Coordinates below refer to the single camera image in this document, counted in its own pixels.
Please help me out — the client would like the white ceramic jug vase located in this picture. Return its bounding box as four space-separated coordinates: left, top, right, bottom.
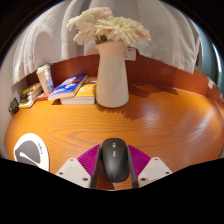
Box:
94 41 130 109

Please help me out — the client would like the black computer mouse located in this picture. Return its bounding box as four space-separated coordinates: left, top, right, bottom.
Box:
99 137 130 183

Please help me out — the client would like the blue-covered book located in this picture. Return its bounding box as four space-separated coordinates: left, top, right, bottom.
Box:
47 73 89 102

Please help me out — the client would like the round white grey-print mouse pad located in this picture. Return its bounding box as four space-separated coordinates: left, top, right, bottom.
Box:
13 132 50 173

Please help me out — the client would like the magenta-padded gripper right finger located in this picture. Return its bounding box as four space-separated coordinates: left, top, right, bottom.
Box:
127 144 174 189

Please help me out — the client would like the dark-framed window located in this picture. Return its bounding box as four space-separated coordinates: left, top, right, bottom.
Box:
199 29 223 88

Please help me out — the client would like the white lidded tumbler cup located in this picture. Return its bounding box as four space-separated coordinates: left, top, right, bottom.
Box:
35 63 53 94

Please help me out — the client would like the green black mug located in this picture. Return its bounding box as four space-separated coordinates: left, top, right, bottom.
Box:
8 97 20 115

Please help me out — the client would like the white flower bouquet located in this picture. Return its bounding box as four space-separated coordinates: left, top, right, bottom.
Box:
66 6 152 47

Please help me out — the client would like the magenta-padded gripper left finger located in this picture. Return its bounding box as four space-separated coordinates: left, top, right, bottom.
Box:
54 143 102 190

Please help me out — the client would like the red-brown flat book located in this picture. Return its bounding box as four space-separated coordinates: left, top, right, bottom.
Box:
36 92 51 102

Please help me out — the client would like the black-covered book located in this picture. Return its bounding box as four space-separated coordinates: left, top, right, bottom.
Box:
19 88 44 102

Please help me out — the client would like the yellow-covered book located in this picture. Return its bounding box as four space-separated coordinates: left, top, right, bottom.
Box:
22 82 43 96

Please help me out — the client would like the white pleated curtain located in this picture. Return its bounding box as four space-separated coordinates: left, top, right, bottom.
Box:
9 0 203 86

